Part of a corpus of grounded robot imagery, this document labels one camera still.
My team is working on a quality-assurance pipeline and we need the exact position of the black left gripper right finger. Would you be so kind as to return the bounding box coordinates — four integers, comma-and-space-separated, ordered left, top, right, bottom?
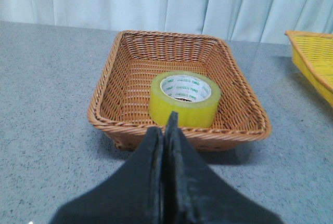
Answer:
163, 112, 282, 223

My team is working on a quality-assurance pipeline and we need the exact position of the white curtain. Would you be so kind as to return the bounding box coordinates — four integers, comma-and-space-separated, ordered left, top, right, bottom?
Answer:
1, 0, 332, 44

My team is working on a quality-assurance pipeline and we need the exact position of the yellow woven basket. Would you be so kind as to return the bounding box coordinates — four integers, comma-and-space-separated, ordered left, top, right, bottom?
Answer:
285, 30, 332, 105

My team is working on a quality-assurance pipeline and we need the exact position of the yellow packing tape roll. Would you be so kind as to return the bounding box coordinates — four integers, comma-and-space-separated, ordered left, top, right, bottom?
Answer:
149, 70, 221, 128

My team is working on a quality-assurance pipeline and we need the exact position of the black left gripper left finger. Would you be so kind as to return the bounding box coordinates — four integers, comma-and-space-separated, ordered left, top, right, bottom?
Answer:
51, 127, 163, 223

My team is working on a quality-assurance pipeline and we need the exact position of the brown wicker basket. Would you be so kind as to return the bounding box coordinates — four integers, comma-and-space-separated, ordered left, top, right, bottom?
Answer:
87, 31, 272, 151

